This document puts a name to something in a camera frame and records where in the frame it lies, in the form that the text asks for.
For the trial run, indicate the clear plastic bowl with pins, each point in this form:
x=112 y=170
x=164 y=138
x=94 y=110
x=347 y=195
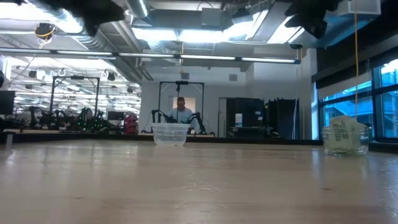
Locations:
x=169 y=135

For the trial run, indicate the clear glass jar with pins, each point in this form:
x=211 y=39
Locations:
x=325 y=146

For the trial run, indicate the black cabinet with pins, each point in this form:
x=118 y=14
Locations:
x=283 y=115
x=248 y=109

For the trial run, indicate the silver ventilation duct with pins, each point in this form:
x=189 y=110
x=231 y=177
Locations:
x=138 y=7

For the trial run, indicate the black security camera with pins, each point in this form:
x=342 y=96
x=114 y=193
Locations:
x=295 y=46

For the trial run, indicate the black table edge frame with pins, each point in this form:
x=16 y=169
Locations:
x=93 y=136

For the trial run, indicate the black gantry frame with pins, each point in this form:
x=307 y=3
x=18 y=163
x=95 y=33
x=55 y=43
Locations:
x=74 y=77
x=181 y=82

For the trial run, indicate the white blue sign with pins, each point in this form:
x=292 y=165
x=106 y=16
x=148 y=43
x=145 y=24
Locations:
x=238 y=120

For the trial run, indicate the red cart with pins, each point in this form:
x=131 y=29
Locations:
x=131 y=124

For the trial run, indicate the small dark dome object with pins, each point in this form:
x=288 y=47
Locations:
x=275 y=135

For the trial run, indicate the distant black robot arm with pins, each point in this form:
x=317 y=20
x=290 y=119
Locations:
x=197 y=119
x=46 y=119
x=90 y=119
x=160 y=115

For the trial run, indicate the white ceiling unit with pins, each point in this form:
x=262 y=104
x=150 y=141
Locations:
x=363 y=7

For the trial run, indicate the black monitor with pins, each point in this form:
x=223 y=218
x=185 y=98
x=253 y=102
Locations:
x=7 y=102

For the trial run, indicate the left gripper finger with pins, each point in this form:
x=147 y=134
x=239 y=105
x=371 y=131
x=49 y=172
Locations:
x=115 y=15
x=115 y=5

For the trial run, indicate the person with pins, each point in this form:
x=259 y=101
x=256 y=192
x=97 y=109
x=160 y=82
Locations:
x=182 y=113

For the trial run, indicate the grey ceiling box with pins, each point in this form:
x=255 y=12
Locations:
x=211 y=17

